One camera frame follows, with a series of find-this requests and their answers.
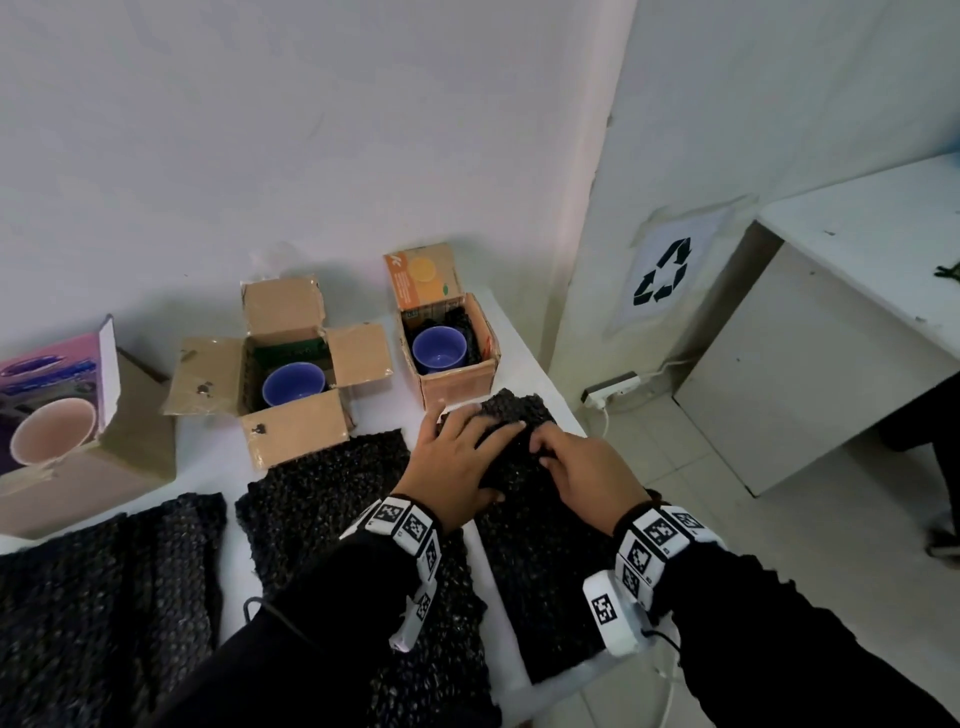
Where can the person's right hand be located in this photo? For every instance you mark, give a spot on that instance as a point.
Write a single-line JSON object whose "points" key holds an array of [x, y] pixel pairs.
{"points": [[596, 480]]}

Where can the person's left hand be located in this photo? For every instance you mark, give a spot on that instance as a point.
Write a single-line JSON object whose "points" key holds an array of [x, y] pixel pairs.
{"points": [[442, 472]]}

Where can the person's left middle finger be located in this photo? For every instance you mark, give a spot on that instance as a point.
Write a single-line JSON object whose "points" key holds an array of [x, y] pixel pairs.
{"points": [[478, 421]]}

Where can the person's left little finger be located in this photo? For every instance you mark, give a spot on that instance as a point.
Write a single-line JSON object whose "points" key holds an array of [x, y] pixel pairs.
{"points": [[430, 426]]}

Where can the person's right thumb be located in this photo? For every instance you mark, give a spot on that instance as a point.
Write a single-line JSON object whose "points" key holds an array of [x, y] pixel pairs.
{"points": [[553, 466]]}

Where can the person's left thumb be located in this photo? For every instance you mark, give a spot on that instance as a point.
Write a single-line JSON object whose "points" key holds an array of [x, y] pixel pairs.
{"points": [[489, 495]]}

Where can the black bubble wrap sheet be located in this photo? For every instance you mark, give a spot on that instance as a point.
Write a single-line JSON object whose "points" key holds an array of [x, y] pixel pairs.
{"points": [[322, 502], [97, 607], [540, 577]]}

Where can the person's left forearm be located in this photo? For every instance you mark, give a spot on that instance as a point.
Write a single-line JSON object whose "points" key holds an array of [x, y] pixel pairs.
{"points": [[315, 645]]}

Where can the person's right forearm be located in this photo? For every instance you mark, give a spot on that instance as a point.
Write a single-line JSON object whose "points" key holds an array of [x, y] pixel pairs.
{"points": [[772, 652]]}

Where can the orange printed cardboard box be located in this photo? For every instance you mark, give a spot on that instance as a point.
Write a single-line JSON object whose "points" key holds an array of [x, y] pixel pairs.
{"points": [[457, 382]]}

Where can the blue ceramic cup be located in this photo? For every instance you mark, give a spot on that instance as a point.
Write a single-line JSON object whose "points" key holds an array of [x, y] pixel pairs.
{"points": [[439, 349], [294, 382]]}

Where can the white marker wrist tracker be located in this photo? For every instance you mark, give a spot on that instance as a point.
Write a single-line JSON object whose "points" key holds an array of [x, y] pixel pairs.
{"points": [[409, 529], [652, 544]]}

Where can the white power strip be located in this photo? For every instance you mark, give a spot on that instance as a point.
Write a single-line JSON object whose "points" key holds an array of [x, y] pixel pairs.
{"points": [[609, 388]]}

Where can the plain brown cardboard box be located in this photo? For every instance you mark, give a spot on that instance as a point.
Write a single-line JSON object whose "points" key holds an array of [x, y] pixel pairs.
{"points": [[296, 431]]}

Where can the white recycling symbol paper sign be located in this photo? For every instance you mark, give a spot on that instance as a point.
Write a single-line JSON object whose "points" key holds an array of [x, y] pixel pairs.
{"points": [[664, 274]]}

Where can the white desk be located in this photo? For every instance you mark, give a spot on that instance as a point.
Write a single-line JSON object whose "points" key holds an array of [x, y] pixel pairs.
{"points": [[817, 360]]}

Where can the purple printed cardboard box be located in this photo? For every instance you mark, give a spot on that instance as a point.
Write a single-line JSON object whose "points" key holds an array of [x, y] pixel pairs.
{"points": [[127, 450]]}

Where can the pink ceramic cup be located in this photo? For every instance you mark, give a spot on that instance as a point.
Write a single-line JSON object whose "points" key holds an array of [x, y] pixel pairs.
{"points": [[51, 433]]}

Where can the small green object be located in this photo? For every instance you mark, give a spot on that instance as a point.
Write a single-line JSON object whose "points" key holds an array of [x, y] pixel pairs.
{"points": [[949, 272]]}

